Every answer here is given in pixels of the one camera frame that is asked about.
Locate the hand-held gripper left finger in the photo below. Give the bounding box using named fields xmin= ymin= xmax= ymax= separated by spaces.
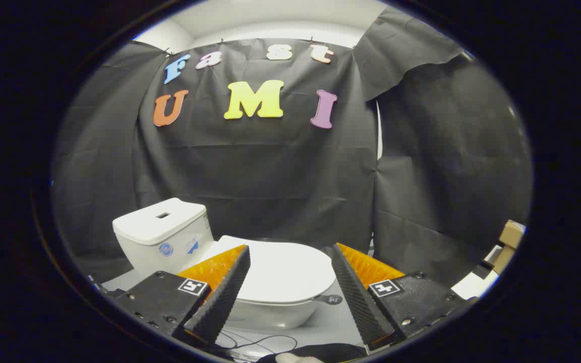
xmin=111 ymin=245 xmax=252 ymax=348

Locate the dark cloth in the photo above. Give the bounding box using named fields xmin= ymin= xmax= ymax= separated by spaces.
xmin=258 ymin=343 xmax=367 ymax=363

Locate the white toilet lid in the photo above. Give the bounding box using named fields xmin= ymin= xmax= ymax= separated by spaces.
xmin=215 ymin=235 xmax=337 ymax=305

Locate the black backdrop cloth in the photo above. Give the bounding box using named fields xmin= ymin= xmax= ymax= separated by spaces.
xmin=51 ymin=8 xmax=533 ymax=288

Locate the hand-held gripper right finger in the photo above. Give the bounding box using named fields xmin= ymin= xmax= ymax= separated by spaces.
xmin=331 ymin=243 xmax=479 ymax=354

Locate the white flat box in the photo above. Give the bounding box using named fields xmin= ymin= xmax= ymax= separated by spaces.
xmin=451 ymin=272 xmax=498 ymax=300

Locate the thin black cable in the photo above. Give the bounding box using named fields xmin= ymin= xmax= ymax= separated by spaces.
xmin=217 ymin=330 xmax=299 ymax=356

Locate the white toilet with tank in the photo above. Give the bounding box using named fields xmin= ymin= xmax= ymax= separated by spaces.
xmin=112 ymin=198 xmax=339 ymax=332

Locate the brown cardboard box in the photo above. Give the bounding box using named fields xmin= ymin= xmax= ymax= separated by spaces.
xmin=492 ymin=220 xmax=526 ymax=275

